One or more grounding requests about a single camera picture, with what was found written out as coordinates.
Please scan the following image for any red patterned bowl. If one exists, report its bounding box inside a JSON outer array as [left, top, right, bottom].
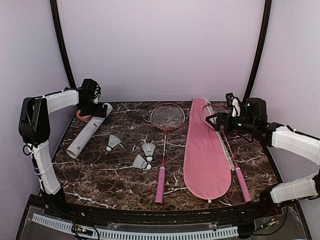
[[76, 110, 92, 122]]

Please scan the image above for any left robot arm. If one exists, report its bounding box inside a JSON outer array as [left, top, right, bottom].
[[18, 88, 111, 196]]

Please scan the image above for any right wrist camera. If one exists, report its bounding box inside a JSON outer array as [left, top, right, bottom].
[[225, 92, 241, 117]]

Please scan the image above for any pink racket cover bag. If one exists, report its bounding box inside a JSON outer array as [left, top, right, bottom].
[[183, 97, 232, 203]]

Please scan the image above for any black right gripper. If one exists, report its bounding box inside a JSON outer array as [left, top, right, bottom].
[[206, 112, 257, 135]]

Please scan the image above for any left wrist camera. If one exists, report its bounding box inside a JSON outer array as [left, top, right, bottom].
[[81, 78, 101, 104]]

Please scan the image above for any black frame post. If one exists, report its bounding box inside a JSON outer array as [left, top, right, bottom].
[[49, 0, 76, 88], [243, 0, 272, 100]]

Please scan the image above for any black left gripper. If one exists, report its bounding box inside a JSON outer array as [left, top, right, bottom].
[[80, 98, 107, 118]]

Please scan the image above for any pink badminton racket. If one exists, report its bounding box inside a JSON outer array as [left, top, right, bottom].
[[200, 103, 252, 203], [150, 102, 185, 204]]

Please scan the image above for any right black frame post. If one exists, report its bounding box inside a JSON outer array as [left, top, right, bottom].
[[243, 0, 272, 100]]

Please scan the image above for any white shuttlecock tube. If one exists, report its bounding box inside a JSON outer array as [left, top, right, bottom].
[[66, 103, 113, 159]]

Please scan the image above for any pink badminton racket left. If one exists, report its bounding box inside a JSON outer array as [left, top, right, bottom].
[[150, 102, 185, 204]]

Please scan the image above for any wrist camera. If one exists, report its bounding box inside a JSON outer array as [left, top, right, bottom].
[[81, 78, 101, 104], [225, 92, 241, 117]]

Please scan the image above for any white slotted cable duct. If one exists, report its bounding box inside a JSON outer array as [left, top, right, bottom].
[[31, 213, 239, 240]]

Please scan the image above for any left black frame post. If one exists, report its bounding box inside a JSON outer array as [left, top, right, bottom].
[[49, 0, 76, 88]]

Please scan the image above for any pink badminton racket right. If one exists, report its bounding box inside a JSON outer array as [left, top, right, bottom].
[[200, 103, 252, 203]]

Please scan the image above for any white shuttlecock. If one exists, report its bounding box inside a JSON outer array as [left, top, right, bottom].
[[142, 142, 156, 162], [132, 154, 152, 171], [106, 134, 122, 152]]

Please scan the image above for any black front rail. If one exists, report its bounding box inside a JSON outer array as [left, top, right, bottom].
[[27, 193, 286, 227]]

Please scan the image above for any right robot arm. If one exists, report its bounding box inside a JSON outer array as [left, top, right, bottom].
[[200, 93, 320, 217]]

